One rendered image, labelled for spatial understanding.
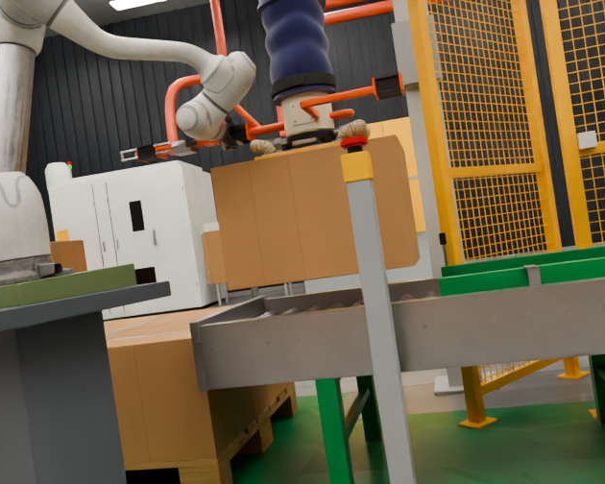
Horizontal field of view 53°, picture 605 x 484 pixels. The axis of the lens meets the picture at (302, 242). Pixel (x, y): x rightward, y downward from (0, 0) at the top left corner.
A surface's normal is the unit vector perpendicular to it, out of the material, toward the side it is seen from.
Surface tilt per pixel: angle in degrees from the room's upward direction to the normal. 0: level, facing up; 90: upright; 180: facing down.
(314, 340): 90
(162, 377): 90
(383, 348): 90
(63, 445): 90
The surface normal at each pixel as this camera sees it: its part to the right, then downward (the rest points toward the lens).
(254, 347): -0.24, 0.03
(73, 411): 0.87, -0.13
